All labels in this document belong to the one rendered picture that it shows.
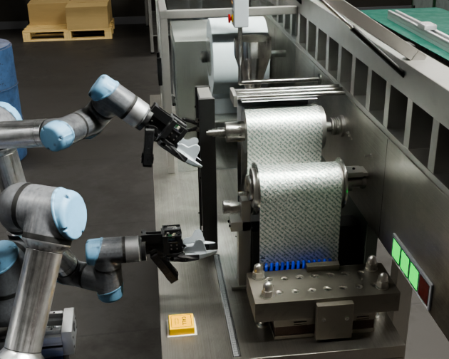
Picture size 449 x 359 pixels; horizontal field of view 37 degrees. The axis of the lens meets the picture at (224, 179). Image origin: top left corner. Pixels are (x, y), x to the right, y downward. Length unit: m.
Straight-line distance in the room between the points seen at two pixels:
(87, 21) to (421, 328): 7.75
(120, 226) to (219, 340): 2.65
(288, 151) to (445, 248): 0.75
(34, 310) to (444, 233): 0.93
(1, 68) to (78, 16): 4.90
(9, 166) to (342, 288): 1.06
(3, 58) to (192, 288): 3.66
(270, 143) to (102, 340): 1.70
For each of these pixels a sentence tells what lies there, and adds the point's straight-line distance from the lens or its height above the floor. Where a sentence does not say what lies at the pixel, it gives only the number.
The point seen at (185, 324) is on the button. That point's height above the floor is 0.92.
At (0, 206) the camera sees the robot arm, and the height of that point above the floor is 1.35.
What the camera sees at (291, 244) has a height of 1.09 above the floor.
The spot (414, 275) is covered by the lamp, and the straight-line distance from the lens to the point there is 1.67.
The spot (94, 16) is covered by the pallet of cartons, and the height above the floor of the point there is 0.33.
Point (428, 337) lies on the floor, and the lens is 3.51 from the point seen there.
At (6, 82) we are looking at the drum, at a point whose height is 0.68.
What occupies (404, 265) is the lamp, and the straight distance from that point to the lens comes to 1.72.
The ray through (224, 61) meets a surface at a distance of 2.79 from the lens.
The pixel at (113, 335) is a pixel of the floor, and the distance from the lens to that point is 3.46.
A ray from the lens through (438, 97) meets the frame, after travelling 1.50.
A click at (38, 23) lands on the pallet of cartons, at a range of 10.80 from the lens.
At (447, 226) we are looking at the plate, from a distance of 1.48.
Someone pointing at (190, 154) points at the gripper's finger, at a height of 1.37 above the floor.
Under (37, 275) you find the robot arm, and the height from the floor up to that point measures 1.23.
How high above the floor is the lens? 2.05
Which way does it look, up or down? 24 degrees down
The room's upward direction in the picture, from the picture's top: 1 degrees counter-clockwise
